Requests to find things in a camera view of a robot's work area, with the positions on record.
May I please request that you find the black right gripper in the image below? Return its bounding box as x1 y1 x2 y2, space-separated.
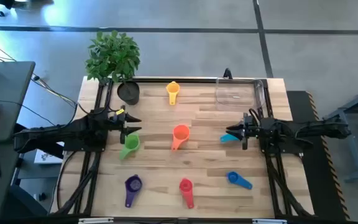
225 112 263 151

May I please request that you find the red measuring cup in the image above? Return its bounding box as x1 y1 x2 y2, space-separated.
179 177 195 209

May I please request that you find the black aluminium table frame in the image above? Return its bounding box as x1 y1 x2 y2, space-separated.
50 76 315 218

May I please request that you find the floor cable bundle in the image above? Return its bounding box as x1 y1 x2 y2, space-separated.
0 34 80 110

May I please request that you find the purple measuring cup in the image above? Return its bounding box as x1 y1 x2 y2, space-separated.
124 174 143 208

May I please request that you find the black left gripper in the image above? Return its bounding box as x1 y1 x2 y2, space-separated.
106 105 142 144

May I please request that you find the blue-grey metal stand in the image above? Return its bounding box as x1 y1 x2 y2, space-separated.
323 81 358 184

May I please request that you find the black hazard-striped floor mat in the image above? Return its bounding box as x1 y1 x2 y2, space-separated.
286 90 351 222

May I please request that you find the white printed box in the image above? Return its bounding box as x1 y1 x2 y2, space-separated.
34 148 65 165

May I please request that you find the dark blue measuring cup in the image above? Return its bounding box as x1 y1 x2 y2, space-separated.
226 170 254 190

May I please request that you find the clear plastic basket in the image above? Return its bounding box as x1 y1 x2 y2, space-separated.
215 77 266 113

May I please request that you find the orange measuring cup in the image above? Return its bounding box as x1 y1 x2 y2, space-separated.
171 124 191 151

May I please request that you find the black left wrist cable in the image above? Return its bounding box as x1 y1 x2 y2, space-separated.
103 102 121 115

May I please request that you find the green leafy plant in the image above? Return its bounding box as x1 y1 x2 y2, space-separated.
85 30 142 85

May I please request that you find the white table bracket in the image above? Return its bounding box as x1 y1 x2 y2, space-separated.
252 218 288 224
78 217 114 224

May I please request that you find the black plant pot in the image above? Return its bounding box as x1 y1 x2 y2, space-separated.
117 80 140 106

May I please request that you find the yellow measuring cup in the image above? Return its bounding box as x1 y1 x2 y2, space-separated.
165 81 180 106

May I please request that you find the green measuring cup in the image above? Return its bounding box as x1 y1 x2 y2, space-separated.
119 133 140 161

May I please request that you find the teal measuring cup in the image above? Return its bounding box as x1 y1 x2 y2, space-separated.
219 133 241 144

